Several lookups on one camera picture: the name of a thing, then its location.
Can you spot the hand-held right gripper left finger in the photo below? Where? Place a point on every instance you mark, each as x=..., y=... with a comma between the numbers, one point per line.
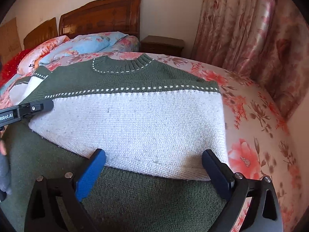
x=90, y=174

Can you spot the large carved wooden headboard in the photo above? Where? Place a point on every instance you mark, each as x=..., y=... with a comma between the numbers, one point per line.
x=101, y=17

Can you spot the folded blue floral quilt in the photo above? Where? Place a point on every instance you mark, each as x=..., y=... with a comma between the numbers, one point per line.
x=96, y=42

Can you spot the bed with pink floral sheet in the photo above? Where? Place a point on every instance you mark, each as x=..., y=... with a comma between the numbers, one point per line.
x=253, y=116

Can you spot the red fuzzy cloth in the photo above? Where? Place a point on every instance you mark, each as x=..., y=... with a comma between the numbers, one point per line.
x=12, y=60

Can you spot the folded pink floral quilt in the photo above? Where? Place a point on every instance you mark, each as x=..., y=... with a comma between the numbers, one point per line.
x=43, y=50

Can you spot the brown cardboard sheet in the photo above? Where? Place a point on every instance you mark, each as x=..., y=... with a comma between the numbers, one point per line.
x=9, y=38

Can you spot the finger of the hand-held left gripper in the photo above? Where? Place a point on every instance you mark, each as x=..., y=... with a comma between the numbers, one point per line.
x=36, y=107

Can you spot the small wooden headboard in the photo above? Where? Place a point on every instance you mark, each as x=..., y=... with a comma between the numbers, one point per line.
x=41, y=31

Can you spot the pink floral curtain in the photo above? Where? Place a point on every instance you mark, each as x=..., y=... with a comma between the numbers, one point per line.
x=241, y=29

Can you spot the green and white knit sweater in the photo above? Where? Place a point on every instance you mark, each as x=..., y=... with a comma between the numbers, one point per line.
x=132, y=125

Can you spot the person's left hand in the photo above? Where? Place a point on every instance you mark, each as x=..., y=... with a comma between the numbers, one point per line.
x=2, y=147

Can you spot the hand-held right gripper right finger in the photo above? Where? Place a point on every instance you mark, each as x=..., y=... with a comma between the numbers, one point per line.
x=214, y=171

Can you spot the dark wooden nightstand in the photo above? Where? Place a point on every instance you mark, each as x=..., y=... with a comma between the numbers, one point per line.
x=161, y=44

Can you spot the person's left forearm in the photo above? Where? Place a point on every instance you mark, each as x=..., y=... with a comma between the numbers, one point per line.
x=4, y=174

